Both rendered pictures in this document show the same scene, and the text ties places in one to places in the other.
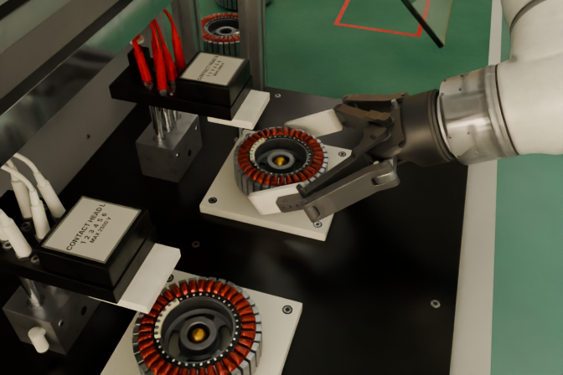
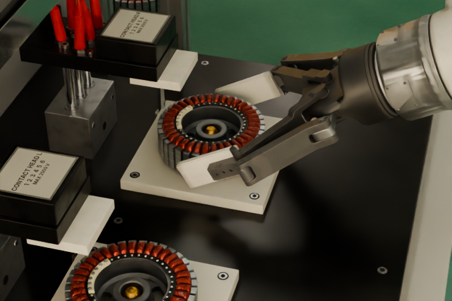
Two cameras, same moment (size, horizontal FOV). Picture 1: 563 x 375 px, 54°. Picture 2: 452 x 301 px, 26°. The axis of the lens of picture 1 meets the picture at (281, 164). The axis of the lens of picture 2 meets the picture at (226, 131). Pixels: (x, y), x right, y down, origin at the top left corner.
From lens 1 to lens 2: 0.37 m
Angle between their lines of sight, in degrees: 5
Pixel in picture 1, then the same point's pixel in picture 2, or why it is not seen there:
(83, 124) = not seen: outside the picture
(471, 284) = (426, 256)
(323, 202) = (259, 162)
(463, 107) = (398, 57)
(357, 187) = (294, 146)
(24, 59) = not seen: outside the picture
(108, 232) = (49, 175)
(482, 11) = not seen: outside the picture
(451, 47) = (422, 3)
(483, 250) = (442, 224)
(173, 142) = (87, 111)
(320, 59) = (256, 19)
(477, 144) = (413, 94)
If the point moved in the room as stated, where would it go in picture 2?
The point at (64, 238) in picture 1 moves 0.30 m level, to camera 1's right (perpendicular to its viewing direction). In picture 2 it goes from (8, 181) to (386, 173)
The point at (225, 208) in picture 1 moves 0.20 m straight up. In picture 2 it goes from (150, 182) to (140, 8)
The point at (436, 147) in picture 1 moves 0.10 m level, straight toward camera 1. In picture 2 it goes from (374, 101) to (352, 164)
